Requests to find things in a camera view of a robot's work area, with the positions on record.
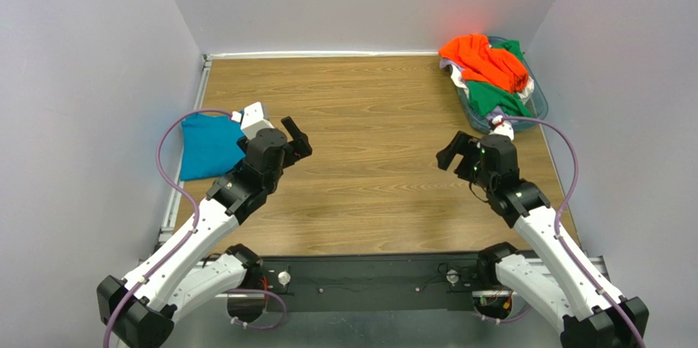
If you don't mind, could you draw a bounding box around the green t-shirt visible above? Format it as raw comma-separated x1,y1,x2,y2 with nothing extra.
467,39,534,120

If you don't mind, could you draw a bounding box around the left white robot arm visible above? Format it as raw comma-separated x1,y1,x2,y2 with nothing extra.
97,113,312,347

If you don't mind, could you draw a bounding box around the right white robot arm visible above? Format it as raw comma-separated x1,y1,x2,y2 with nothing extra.
436,132,649,347

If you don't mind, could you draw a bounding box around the folded blue t-shirt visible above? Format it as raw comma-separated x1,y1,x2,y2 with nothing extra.
179,113,245,181

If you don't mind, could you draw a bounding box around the lavender t-shirt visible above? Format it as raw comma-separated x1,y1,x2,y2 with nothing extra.
439,59,506,128

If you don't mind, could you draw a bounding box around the orange t-shirt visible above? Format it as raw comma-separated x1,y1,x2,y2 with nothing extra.
438,34,529,93

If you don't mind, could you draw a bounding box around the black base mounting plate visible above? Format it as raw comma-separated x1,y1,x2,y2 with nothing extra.
202,251,546,313

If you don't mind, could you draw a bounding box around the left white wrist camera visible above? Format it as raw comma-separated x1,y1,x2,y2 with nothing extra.
230,102,274,140

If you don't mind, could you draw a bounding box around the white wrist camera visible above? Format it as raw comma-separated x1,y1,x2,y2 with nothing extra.
230,102,274,140
489,116,514,141

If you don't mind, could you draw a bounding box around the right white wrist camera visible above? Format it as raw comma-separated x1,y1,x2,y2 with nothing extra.
489,116,514,141

